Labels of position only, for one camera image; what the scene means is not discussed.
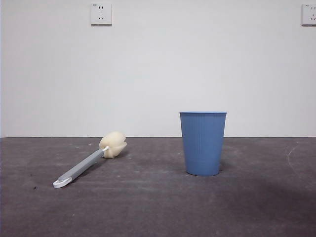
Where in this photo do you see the grey-handled sponge cup brush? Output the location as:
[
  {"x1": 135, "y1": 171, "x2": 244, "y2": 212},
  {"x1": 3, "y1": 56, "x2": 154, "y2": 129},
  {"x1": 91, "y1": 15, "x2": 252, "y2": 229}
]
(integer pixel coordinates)
[{"x1": 52, "y1": 131, "x2": 128, "y2": 190}]

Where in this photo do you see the blue ribbed plastic cup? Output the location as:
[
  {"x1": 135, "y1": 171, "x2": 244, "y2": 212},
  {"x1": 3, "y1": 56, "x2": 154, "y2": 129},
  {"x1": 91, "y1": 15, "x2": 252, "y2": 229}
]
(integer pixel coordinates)
[{"x1": 179, "y1": 111, "x2": 227, "y2": 177}]

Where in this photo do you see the white wall socket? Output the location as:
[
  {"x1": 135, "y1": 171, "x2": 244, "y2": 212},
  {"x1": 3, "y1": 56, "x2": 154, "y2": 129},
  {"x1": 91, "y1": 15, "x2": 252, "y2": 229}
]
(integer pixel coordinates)
[
  {"x1": 90, "y1": 2, "x2": 113, "y2": 26},
  {"x1": 301, "y1": 3, "x2": 316, "y2": 27}
]

